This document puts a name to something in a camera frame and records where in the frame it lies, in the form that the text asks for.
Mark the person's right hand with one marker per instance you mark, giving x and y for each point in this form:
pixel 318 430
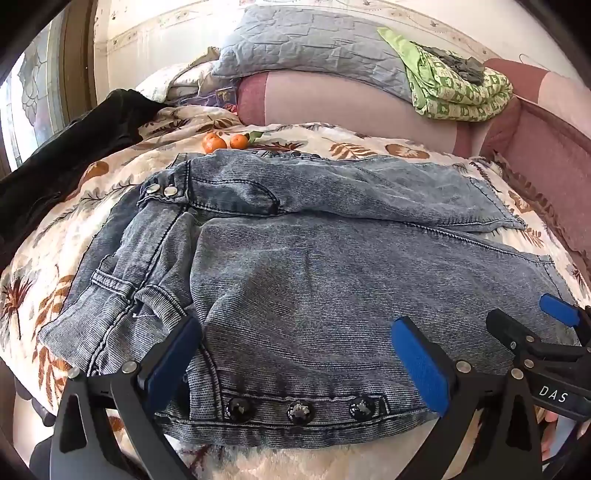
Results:
pixel 550 427

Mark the blue denim pants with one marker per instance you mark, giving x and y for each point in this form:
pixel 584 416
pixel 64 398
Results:
pixel 300 286

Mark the small grey cloth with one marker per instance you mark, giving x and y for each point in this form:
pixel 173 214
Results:
pixel 457 62

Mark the leaf print fleece blanket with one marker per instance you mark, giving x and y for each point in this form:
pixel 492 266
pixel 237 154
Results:
pixel 51 258

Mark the white floral pillow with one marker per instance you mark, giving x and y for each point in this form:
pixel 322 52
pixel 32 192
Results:
pixel 184 81

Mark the leaded glass window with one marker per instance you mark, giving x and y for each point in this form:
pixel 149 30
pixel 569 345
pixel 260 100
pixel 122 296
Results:
pixel 27 101

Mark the tangerine with leaf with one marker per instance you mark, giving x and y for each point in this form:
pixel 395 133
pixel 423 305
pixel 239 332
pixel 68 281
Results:
pixel 238 141

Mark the black garment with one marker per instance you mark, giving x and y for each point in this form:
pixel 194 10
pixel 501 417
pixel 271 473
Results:
pixel 69 147

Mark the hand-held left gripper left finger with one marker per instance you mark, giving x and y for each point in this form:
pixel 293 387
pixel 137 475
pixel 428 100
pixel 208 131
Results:
pixel 173 364

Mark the green patterned blanket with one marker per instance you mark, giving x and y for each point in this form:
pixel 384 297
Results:
pixel 466 99

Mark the grey quilted pillow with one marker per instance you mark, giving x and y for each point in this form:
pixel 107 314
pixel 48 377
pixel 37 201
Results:
pixel 314 41

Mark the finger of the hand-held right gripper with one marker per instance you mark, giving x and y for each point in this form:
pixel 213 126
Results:
pixel 510 332
pixel 558 308

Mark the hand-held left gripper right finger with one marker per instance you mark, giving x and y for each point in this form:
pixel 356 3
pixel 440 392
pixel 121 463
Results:
pixel 420 369

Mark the pink padded bolster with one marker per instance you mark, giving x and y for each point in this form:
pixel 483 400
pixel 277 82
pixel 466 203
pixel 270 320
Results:
pixel 332 101

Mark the purple packet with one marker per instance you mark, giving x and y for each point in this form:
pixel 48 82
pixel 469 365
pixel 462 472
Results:
pixel 217 97

